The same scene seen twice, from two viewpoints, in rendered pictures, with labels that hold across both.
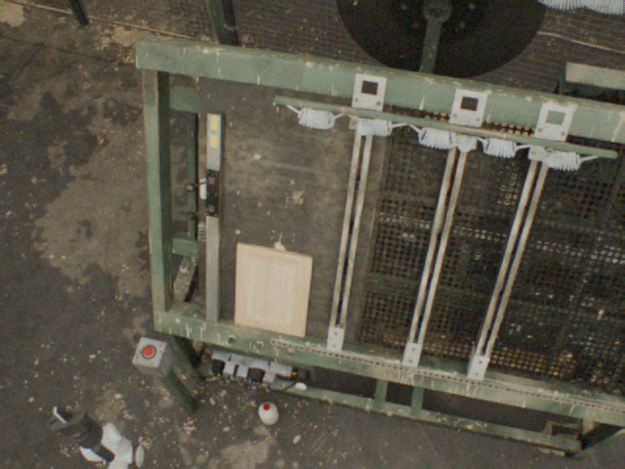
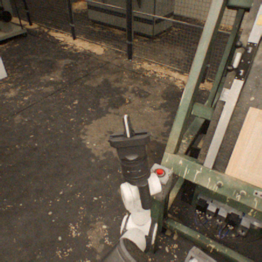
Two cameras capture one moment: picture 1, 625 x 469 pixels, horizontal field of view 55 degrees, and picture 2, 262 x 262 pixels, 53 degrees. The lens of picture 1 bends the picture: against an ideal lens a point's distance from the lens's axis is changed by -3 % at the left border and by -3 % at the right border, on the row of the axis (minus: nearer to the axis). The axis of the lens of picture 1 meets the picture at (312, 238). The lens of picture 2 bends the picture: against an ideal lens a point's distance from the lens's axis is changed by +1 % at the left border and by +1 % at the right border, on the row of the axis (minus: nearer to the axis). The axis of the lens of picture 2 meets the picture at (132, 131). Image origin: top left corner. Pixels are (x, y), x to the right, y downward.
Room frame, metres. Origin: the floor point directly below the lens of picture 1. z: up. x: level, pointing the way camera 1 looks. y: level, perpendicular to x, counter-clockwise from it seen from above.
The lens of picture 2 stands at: (-0.08, 0.61, 2.09)
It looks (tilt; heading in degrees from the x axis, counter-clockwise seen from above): 41 degrees down; 15
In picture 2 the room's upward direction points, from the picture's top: straight up
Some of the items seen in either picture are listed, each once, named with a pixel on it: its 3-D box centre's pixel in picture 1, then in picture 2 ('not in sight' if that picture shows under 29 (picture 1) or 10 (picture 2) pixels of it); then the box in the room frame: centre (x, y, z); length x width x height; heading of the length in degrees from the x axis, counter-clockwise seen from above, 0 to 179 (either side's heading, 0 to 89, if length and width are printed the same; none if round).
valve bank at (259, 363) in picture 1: (257, 375); (230, 222); (0.85, 0.28, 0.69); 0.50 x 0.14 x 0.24; 75
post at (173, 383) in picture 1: (177, 388); (154, 224); (0.90, 0.72, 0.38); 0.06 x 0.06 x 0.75; 75
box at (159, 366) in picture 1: (154, 359); (158, 182); (0.90, 0.72, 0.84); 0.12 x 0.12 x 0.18; 75
